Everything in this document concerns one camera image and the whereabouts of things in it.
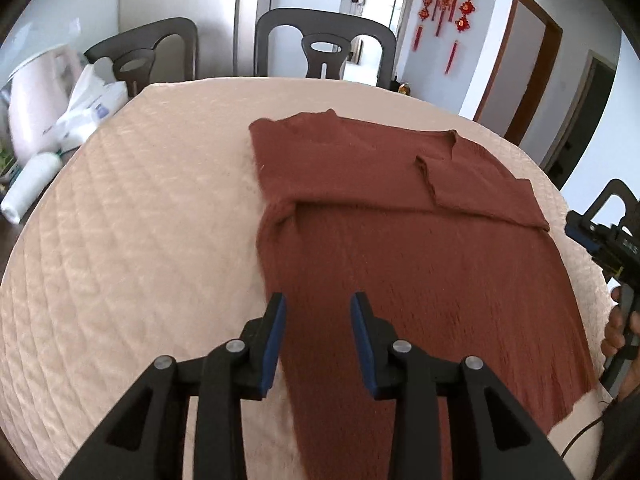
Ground rust red knit sweater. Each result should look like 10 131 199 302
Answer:
250 110 597 479

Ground person's right hand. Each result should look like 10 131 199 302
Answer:
601 286 639 358

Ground peach quilted table cover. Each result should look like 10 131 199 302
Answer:
1 78 611 479

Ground brown wooden door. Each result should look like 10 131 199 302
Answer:
473 0 563 145

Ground white paper roll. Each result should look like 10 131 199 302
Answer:
1 152 63 224

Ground red Chinese knot decoration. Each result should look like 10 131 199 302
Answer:
411 0 476 52

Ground white plastic bag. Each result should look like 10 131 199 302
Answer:
53 64 129 153

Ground pink electric kettle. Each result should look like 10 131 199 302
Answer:
8 44 84 166

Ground dark chair centre back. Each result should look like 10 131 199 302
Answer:
253 8 397 89

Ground dark chair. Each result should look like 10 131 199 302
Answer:
84 18 198 98
253 8 397 89

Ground dark chair left back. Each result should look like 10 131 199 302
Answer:
84 18 198 98

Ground black cable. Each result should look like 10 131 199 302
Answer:
560 398 614 460

